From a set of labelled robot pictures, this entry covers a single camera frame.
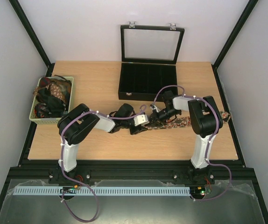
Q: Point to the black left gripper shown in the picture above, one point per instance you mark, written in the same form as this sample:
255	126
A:
137	129

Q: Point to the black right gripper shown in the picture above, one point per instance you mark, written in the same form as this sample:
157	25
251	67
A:
159	114

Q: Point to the patterned paisley tie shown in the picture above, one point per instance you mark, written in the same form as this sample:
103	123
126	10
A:
174	123

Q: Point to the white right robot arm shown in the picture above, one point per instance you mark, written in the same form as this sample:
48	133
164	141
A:
205	120

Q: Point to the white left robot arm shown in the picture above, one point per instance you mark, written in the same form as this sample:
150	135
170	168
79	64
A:
75	126

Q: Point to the dark ties in basket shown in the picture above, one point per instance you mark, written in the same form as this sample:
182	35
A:
52	102

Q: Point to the black compartment display box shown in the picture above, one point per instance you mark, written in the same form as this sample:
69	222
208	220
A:
148	61

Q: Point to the brown patterned tie over basket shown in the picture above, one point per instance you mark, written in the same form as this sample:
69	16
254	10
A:
42	93

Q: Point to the pale green perforated basket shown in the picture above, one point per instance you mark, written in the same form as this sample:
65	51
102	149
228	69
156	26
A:
52	100

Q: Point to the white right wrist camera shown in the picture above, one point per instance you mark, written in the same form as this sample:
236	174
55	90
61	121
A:
154	108

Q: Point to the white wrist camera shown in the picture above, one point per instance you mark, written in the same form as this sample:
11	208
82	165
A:
154	108
141	119

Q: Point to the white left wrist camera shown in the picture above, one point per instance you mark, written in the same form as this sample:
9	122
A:
141	119

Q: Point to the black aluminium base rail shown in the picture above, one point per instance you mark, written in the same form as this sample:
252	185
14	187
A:
164	171

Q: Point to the light blue slotted cable duct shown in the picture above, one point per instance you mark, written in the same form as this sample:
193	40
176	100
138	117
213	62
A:
101	191

